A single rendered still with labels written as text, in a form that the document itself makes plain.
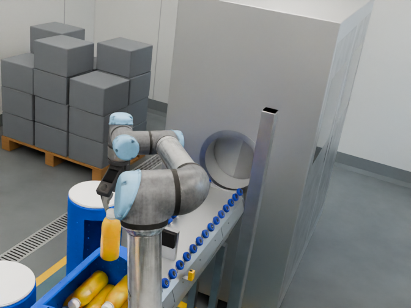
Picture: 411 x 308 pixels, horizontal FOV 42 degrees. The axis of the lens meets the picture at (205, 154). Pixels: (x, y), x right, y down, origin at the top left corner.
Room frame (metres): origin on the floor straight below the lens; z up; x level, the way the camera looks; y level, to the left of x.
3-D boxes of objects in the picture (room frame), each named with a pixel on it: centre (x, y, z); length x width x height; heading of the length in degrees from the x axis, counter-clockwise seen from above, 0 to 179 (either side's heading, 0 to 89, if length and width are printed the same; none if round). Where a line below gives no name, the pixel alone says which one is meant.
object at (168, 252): (2.08, 0.12, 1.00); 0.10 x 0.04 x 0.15; 71
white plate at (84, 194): (2.40, 0.53, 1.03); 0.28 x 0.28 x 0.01
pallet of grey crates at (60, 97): (4.98, 1.34, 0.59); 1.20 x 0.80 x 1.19; 68
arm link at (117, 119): (1.60, 0.28, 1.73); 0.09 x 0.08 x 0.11; 19
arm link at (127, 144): (1.52, 0.24, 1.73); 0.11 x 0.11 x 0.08; 19
